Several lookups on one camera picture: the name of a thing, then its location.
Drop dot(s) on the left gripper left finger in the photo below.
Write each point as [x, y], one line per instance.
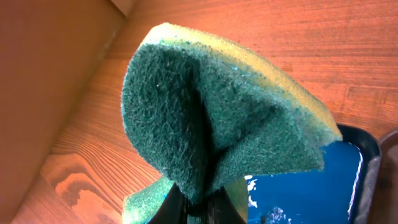
[173, 210]

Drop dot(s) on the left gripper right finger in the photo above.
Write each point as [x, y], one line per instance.
[220, 209]

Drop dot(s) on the blue water tray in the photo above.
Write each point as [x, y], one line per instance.
[341, 193]

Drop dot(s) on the green yellow sponge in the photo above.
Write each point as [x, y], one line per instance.
[206, 112]

